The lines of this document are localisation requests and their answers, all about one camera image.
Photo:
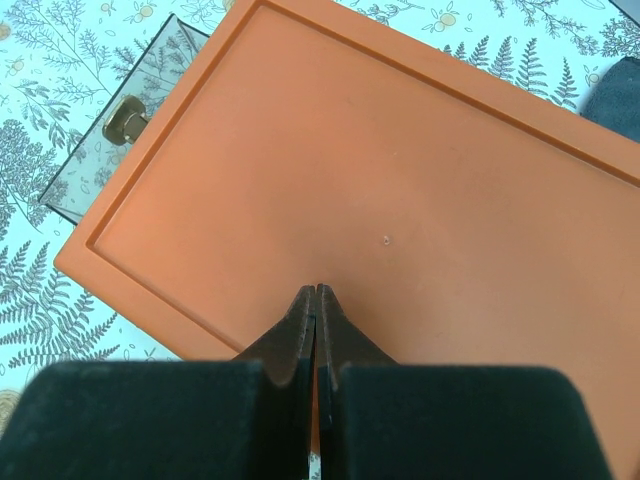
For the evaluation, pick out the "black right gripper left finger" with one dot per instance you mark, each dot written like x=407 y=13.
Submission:
x=246 y=418

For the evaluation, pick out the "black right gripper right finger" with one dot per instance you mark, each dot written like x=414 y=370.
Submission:
x=379 y=419

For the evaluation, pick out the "orange wooden drawer box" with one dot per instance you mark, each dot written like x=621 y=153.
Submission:
x=457 y=218

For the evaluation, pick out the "floral patterned table mat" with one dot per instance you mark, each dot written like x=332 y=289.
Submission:
x=61 y=61

